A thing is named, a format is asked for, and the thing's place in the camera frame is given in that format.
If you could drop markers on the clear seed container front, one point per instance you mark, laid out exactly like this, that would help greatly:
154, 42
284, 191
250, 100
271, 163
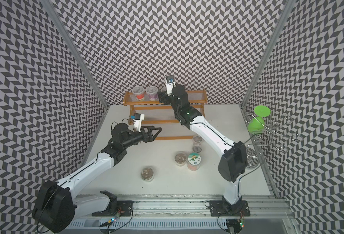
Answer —
147, 174

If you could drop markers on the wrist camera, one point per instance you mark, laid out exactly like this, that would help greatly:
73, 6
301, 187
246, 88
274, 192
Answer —
170, 83
137, 119

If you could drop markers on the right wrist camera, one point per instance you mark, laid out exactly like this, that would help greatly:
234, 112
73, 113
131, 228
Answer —
170, 83

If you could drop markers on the silver wire cup rack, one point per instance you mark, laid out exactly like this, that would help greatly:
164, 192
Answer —
258, 145

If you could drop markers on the orange wooden tiered shelf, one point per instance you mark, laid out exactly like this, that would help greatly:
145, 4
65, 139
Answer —
157, 115

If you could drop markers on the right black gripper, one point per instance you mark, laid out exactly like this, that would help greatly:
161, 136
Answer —
164, 97

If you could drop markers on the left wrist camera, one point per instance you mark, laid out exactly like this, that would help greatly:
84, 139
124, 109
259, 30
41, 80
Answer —
137, 119

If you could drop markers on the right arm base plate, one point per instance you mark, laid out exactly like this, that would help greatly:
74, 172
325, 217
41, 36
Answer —
219, 208

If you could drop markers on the clear seed container red label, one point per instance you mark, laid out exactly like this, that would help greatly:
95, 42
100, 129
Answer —
138, 92

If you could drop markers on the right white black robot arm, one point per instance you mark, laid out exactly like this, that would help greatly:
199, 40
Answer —
233, 155

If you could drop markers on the aluminium front rail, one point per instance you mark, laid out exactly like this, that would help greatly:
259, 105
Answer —
196, 206

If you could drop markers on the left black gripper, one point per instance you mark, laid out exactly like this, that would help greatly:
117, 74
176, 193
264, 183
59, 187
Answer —
151, 138

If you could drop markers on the green plastic goblet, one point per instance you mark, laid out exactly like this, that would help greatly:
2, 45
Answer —
257, 123

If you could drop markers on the clear seed container beige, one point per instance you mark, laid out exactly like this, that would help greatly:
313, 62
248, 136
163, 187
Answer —
180, 159

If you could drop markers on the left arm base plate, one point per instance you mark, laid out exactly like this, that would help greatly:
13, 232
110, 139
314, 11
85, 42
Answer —
115, 206

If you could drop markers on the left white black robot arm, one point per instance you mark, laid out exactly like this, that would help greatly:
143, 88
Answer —
58, 204

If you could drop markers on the pink jar floral lid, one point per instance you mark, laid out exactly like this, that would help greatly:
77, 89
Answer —
194, 161

